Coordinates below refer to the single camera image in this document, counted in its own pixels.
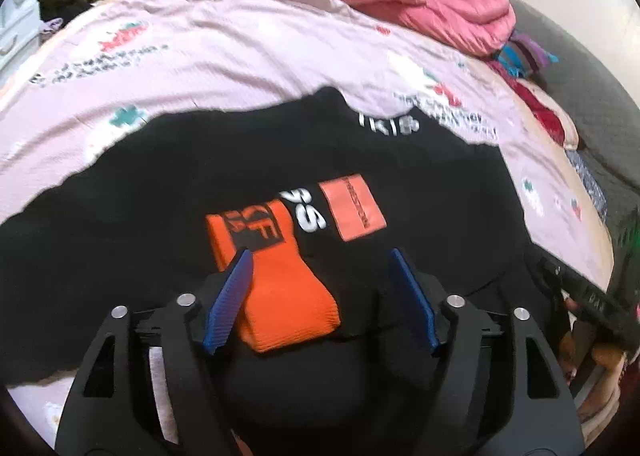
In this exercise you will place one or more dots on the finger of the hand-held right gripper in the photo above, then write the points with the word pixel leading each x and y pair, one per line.
pixel 567 288

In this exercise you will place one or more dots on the black t-shirt with orange print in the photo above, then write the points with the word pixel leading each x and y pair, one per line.
pixel 150 211

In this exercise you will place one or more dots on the white drawer chest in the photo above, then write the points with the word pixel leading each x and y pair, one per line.
pixel 17 21

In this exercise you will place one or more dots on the pink quilt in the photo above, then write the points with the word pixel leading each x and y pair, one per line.
pixel 425 1

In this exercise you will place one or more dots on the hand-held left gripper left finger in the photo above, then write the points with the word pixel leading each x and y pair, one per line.
pixel 227 303

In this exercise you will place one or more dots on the purple striped cloth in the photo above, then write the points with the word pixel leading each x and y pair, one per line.
pixel 525 53

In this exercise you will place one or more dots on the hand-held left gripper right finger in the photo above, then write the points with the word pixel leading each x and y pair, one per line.
pixel 412 303

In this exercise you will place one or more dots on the red cloth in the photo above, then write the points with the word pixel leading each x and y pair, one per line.
pixel 542 108

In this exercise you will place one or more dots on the grey quilted headboard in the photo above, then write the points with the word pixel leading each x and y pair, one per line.
pixel 580 76

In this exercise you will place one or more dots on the blue patterned cloth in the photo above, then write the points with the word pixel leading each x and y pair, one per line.
pixel 590 186

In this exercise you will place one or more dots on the pink strawberry printed bedsheet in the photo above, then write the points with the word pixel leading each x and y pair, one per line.
pixel 225 51

